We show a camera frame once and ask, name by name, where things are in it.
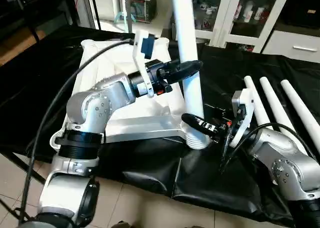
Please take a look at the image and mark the white plastic table top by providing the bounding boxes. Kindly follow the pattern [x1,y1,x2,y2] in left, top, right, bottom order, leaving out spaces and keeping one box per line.
[50,38,212,149]

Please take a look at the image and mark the dark storage box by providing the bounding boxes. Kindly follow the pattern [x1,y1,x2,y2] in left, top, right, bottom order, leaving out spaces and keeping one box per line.
[131,0,157,22]

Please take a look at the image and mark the white drawer unit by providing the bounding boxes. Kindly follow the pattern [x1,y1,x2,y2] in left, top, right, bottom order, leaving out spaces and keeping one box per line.
[262,30,320,63]

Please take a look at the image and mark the black metal bench leg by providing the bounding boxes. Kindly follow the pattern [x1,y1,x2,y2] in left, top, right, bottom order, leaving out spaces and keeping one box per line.
[0,150,47,184]

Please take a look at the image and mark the black box yellow label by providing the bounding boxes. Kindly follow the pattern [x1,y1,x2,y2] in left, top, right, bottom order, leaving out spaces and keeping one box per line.
[290,0,320,29]

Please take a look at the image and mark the white plastic table leg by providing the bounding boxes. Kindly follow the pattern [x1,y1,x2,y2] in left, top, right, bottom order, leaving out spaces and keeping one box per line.
[280,80,320,153]
[170,0,213,149]
[259,77,307,148]
[244,76,272,127]

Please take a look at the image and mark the white glass-door cabinet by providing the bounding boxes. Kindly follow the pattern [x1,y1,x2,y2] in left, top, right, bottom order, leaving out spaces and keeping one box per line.
[190,0,293,53]

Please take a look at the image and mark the light blue metal frame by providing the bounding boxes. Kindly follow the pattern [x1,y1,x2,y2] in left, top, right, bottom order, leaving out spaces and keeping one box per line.
[117,0,134,23]

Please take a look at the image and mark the black metal shelf rack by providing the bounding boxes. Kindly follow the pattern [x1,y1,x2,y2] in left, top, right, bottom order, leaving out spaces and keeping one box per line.
[0,0,78,41]

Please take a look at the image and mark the black mat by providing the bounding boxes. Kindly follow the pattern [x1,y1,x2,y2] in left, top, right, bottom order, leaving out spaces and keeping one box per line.
[0,24,320,226]

